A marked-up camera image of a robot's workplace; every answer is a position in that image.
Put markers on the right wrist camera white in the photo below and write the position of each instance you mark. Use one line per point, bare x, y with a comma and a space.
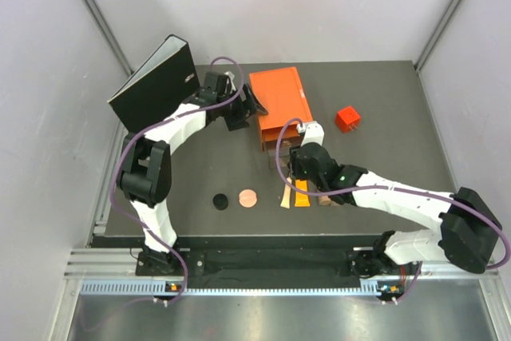
311, 132

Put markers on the pink round powder puff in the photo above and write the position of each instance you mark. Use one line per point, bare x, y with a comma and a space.
247, 198

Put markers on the orange yellow cream tube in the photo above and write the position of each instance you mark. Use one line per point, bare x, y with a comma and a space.
302, 199

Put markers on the clear pull-out drawer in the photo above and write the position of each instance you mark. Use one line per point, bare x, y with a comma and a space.
282, 158

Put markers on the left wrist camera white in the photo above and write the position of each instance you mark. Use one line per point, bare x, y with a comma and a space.
230, 87

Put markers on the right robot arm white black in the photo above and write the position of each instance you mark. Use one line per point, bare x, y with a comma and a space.
457, 227

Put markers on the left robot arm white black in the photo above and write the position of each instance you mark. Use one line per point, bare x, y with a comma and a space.
145, 177

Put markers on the beige concealer tube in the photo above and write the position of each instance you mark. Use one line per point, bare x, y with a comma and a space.
286, 198

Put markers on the foundation bottle darker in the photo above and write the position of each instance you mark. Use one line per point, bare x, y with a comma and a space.
324, 201

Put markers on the red cube plug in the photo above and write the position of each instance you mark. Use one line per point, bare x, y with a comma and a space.
347, 119

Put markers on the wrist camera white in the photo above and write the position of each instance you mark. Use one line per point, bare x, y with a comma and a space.
311, 132
230, 87

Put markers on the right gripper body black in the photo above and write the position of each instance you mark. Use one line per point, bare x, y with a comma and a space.
300, 173

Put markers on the grey cable duct strip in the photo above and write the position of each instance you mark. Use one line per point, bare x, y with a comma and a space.
164, 288

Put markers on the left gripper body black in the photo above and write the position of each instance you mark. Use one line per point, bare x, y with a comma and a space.
234, 113

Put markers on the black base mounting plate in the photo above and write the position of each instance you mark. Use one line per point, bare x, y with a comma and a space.
270, 262

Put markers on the black round compact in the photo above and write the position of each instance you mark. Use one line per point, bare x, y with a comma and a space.
220, 201

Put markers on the orange drawer box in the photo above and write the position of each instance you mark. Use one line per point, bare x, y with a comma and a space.
281, 93

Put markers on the black binder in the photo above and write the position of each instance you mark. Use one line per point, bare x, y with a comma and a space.
156, 90

